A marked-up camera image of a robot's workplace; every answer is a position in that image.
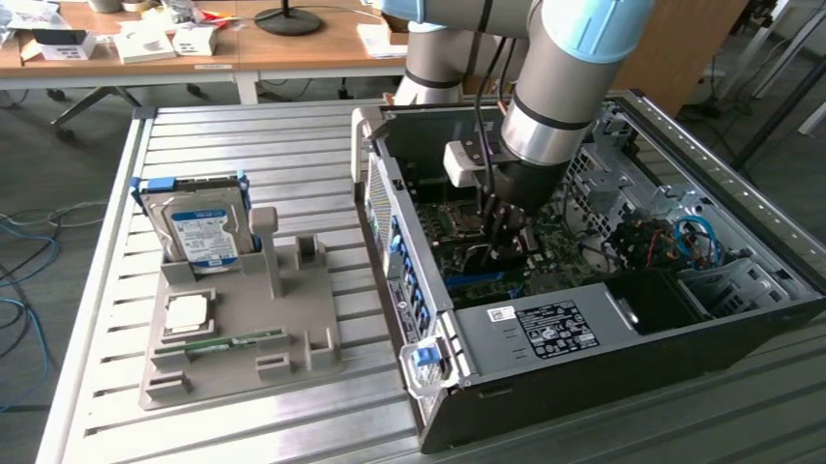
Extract silver disk bay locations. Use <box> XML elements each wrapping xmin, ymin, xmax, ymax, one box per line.
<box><xmin>676</xmin><ymin>258</ymin><xmax>793</xmax><ymax>315</ymax></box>

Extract white carton with label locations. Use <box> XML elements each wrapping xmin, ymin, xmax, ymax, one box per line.
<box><xmin>172</xmin><ymin>26</ymin><xmax>217</xmax><ymax>57</ymax></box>

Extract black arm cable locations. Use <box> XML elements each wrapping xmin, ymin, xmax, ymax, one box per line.
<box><xmin>470</xmin><ymin>0</ymin><xmax>518</xmax><ymax>204</ymax></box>

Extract white paper stack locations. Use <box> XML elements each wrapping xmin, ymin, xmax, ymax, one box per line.
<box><xmin>356</xmin><ymin>22</ymin><xmax>410</xmax><ymax>60</ymax></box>

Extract black lamp base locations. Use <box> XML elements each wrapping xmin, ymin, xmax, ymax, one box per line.
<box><xmin>253</xmin><ymin>0</ymin><xmax>324</xmax><ymax>36</ymax></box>

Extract CPU socket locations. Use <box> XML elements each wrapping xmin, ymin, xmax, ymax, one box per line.
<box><xmin>438</xmin><ymin>201</ymin><xmax>487</xmax><ymax>238</ymax></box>

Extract white box with black lid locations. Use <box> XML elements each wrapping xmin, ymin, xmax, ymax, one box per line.
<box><xmin>31</xmin><ymin>28</ymin><xmax>99</xmax><ymax>62</ymax></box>

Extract green RAM stick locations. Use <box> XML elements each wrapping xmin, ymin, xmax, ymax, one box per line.
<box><xmin>157</xmin><ymin>330</ymin><xmax>285</xmax><ymax>355</ymax></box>

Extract blue floor cable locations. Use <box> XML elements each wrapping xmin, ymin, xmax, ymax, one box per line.
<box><xmin>0</xmin><ymin>212</ymin><xmax>59</xmax><ymax>412</ymax></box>

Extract red wire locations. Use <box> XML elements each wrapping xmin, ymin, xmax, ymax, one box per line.
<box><xmin>648</xmin><ymin>226</ymin><xmax>686</xmax><ymax>267</ymax></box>

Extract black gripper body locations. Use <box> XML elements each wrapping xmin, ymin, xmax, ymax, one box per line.
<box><xmin>492</xmin><ymin>160</ymin><xmax>570</xmax><ymax>218</ymax></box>

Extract blue case latch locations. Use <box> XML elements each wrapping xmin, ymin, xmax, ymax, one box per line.
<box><xmin>411</xmin><ymin>345</ymin><xmax>442</xmax><ymax>371</ymax></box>

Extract blue data wire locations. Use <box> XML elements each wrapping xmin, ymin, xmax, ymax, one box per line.
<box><xmin>674</xmin><ymin>217</ymin><xmax>726</xmax><ymax>268</ymax></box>

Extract grey parts rack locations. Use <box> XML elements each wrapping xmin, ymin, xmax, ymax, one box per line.
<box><xmin>137</xmin><ymin>206</ymin><xmax>346</xmax><ymax>412</ymax></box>

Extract black power cable bundle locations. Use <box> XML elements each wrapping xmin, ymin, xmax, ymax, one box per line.
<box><xmin>610</xmin><ymin>219</ymin><xmax>679</xmax><ymax>272</ymax></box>

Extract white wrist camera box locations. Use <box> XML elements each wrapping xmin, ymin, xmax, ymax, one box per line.
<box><xmin>443</xmin><ymin>140</ymin><xmax>511</xmax><ymax>189</ymax></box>

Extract wooden desk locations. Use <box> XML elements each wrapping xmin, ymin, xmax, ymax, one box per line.
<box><xmin>0</xmin><ymin>0</ymin><xmax>592</xmax><ymax>105</ymax></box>

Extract hard disk in blue bracket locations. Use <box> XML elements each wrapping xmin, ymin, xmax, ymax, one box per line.
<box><xmin>128</xmin><ymin>169</ymin><xmax>252</xmax><ymax>276</ymax></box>

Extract silver CPU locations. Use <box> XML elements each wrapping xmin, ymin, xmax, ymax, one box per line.
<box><xmin>164</xmin><ymin>295</ymin><xmax>212</xmax><ymax>334</ymax></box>

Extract graphics card with metal bracket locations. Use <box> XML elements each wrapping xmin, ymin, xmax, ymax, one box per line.
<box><xmin>444</xmin><ymin>241</ymin><xmax>536</xmax><ymax>279</ymax></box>

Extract white open box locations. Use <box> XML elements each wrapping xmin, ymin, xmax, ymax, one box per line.
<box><xmin>113</xmin><ymin>21</ymin><xmax>177</xmax><ymax>65</ymax></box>

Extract black open PC case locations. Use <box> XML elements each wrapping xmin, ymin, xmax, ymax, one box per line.
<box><xmin>350</xmin><ymin>88</ymin><xmax>826</xmax><ymax>455</ymax></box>

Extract grey power supply unit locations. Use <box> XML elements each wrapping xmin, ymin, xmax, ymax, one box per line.
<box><xmin>454</xmin><ymin>282</ymin><xmax>638</xmax><ymax>376</ymax></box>

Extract green motherboard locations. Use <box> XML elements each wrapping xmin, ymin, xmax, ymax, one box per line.
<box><xmin>412</xmin><ymin>171</ymin><xmax>614</xmax><ymax>308</ymax></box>

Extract blue expansion slot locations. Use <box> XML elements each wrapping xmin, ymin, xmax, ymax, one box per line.
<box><xmin>444</xmin><ymin>270</ymin><xmax>508</xmax><ymax>289</ymax></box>

